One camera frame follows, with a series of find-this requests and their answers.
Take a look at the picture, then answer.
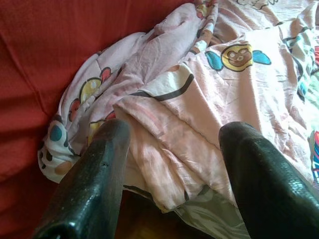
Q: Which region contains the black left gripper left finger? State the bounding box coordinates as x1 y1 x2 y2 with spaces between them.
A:
31 119 132 239

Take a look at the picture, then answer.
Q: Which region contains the colourful comic magazine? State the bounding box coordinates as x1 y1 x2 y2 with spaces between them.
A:
308 129 319 185

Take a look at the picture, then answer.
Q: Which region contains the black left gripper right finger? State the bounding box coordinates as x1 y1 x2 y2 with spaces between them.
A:
218 121 319 239

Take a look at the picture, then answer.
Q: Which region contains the bed with beige floral sheet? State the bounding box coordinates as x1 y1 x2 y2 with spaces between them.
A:
159 72 319 239

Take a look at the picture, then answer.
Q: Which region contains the pink cartoon blanket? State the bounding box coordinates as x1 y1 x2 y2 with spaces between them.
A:
37 0 319 212

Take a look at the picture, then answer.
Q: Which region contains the large red cushion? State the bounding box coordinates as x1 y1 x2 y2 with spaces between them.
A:
0 0 200 239

